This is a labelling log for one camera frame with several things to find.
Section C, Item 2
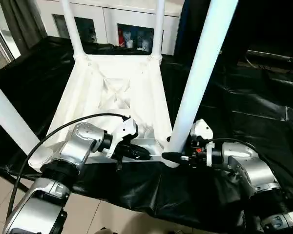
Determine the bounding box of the white plastic table top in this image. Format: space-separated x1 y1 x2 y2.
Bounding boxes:
28 53 181 172

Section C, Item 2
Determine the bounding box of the black mat cover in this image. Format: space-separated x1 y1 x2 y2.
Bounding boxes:
0 36 293 232

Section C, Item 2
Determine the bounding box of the black metal stand leg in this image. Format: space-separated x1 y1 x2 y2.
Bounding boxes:
0 165 30 193

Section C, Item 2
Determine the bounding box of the grey metal rod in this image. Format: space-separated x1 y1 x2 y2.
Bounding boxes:
246 50 293 63

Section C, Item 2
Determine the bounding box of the white cabinet with glass doors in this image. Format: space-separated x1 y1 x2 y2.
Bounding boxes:
36 0 182 56

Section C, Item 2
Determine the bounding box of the black case with gold label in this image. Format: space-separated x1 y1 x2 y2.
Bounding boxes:
175 0 248 62

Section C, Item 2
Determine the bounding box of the grey curtain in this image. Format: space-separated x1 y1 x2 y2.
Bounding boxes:
2 0 49 52

